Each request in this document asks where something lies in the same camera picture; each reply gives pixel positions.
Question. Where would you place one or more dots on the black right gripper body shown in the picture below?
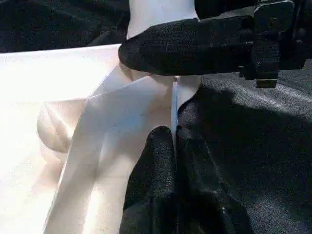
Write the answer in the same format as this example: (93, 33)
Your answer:
(275, 36)

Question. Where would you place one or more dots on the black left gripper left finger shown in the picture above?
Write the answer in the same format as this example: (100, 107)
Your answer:
(153, 182)

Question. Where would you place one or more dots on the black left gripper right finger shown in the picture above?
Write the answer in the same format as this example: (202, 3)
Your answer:
(207, 195)

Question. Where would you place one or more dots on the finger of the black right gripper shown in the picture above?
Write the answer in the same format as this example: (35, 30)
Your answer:
(190, 46)
(224, 8)

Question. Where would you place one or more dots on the white plastic table leg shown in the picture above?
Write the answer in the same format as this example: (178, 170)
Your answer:
(161, 12)

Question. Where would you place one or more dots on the white plastic table top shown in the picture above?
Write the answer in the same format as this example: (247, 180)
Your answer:
(48, 85)

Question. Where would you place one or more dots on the black work mat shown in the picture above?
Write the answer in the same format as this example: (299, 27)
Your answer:
(256, 134)

